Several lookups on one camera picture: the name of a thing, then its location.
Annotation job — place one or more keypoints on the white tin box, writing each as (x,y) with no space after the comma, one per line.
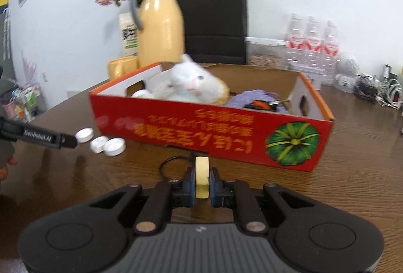
(314,74)

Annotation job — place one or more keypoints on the white bottle cap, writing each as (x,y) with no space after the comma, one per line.
(97,145)
(84,135)
(114,147)

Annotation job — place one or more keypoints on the black paper bag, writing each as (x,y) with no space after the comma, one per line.
(215,30)

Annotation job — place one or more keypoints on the yellow mug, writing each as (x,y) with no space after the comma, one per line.
(121,66)

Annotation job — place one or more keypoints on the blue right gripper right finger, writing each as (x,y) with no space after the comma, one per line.
(215,188)

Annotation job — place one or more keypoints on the left water bottle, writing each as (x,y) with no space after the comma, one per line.
(294,39)

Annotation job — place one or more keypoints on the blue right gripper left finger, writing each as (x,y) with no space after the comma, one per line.
(188,187)

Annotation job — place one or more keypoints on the middle water bottle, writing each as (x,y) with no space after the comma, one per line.
(312,43)

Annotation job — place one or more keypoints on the white milk carton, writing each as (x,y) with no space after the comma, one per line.
(128,31)

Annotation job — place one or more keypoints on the purple cloth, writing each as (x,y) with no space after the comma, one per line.
(259,100)

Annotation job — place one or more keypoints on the white robot figurine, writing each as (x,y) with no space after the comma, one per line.
(346,72)

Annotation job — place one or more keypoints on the clear seed container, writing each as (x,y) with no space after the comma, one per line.
(266,52)

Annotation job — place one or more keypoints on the cream tape roll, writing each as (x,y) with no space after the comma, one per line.
(202,180)

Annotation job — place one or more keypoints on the orange cardboard box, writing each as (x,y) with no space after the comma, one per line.
(293,140)

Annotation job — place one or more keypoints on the right water bottle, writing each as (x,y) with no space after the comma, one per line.
(330,51)

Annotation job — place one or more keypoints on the water bottle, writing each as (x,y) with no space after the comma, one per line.
(330,51)
(294,39)
(312,43)

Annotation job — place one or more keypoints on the yellow thermos jug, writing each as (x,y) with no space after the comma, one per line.
(160,30)

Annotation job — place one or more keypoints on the white plush toy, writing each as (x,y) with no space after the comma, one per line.
(187,82)

